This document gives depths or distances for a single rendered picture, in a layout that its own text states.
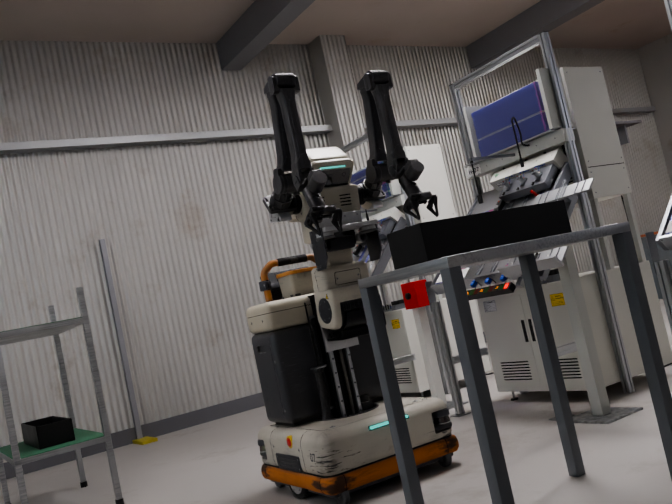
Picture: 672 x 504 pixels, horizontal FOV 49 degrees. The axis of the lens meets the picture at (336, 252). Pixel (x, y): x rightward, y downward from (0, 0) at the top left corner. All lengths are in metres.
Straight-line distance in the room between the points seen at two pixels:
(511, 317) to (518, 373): 0.31
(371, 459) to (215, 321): 3.84
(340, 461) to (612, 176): 2.24
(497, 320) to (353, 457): 1.64
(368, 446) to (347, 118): 4.93
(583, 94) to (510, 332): 1.35
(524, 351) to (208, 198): 3.57
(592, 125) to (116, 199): 3.94
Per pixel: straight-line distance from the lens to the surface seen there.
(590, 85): 4.31
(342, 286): 2.96
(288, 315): 3.12
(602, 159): 4.21
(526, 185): 4.00
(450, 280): 1.87
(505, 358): 4.25
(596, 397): 3.53
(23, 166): 6.38
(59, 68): 6.72
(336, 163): 2.97
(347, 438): 2.86
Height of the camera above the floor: 0.74
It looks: 4 degrees up
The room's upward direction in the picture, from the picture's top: 12 degrees counter-clockwise
